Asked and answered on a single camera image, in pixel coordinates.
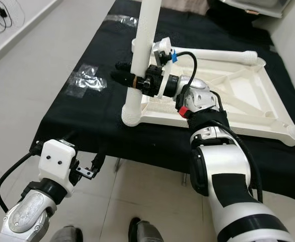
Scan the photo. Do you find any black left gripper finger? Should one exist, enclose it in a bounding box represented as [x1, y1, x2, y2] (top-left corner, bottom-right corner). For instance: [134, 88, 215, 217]
[91, 154, 107, 174]

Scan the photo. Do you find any clear tape strip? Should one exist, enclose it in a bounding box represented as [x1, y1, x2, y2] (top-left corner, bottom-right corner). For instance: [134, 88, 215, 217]
[106, 15, 140, 27]

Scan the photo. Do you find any grey left robot foot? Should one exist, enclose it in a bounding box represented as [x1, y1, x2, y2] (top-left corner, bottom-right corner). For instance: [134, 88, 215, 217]
[54, 226, 85, 242]

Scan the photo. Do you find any grey robot foot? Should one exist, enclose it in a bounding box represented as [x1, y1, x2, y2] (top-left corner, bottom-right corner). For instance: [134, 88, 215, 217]
[127, 217, 165, 242]
[54, 226, 85, 242]

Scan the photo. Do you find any beige patterned cloth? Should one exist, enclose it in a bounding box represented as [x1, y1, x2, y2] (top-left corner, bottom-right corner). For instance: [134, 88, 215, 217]
[162, 0, 208, 15]

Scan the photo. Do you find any grey right robot foot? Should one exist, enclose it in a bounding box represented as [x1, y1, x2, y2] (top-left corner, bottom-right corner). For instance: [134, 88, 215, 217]
[127, 217, 165, 242]

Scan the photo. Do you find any black wok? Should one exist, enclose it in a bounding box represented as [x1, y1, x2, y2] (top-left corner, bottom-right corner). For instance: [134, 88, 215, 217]
[205, 0, 259, 28]

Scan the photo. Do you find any clear plastic storage box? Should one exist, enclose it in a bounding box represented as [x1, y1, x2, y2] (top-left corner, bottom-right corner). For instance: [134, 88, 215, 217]
[223, 0, 291, 18]

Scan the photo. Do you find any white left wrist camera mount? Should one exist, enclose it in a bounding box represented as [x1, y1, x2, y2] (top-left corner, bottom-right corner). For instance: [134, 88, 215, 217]
[39, 140, 80, 190]

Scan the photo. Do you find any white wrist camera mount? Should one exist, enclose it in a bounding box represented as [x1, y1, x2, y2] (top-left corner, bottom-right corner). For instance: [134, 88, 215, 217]
[151, 37, 175, 99]
[39, 140, 80, 190]

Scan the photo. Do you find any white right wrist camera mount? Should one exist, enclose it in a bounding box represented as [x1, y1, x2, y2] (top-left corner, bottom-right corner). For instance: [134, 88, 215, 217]
[151, 37, 175, 99]

